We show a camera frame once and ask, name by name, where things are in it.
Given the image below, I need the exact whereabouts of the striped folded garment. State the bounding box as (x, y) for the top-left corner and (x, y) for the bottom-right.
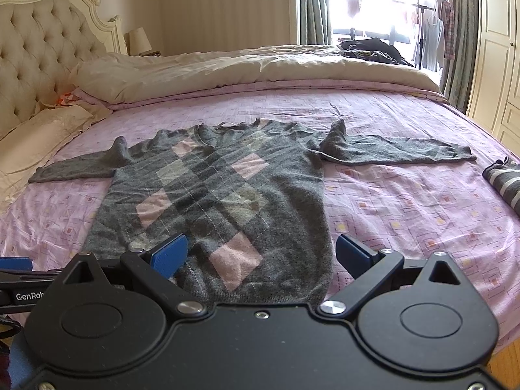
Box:
(482, 157), (520, 215)

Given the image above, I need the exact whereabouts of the left grey-green curtain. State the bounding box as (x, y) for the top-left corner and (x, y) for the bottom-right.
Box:
(300, 0), (332, 45)

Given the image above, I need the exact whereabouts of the orange item by pillow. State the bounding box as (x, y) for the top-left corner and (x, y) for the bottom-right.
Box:
(56, 92), (80, 107)

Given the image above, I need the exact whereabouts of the cream wardrobe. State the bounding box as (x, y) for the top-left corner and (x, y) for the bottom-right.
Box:
(467, 0), (519, 154)

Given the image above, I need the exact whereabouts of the pink patterned bed sheet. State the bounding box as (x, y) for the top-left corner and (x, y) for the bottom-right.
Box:
(0, 84), (520, 340)

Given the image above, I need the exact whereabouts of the cream tufted headboard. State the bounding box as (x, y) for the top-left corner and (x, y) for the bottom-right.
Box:
(1, 0), (128, 136)

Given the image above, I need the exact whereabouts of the cream pillow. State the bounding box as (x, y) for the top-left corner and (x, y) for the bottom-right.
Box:
(1, 102), (112, 212)

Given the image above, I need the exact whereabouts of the right grey-green curtain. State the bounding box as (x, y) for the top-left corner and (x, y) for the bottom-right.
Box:
(441, 0), (479, 114)

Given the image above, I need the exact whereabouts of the grey-green curtain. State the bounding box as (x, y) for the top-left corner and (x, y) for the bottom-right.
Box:
(300, 0), (332, 45)
(441, 0), (479, 114)

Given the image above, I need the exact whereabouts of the dark clothes pile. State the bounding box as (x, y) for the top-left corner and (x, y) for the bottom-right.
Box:
(338, 38), (412, 67)

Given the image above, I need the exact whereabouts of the clothes drying rack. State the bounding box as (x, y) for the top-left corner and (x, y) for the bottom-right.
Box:
(413, 0), (455, 72)

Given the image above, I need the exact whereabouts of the grey argyle knit sweater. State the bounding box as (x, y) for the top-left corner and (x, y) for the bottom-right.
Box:
(32, 119), (473, 305)

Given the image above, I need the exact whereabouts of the cream bedside lamp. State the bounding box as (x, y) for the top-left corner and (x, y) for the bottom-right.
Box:
(128, 27), (152, 56)

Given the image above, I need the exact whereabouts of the cream folded duvet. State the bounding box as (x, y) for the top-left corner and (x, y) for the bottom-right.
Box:
(70, 45), (439, 105)

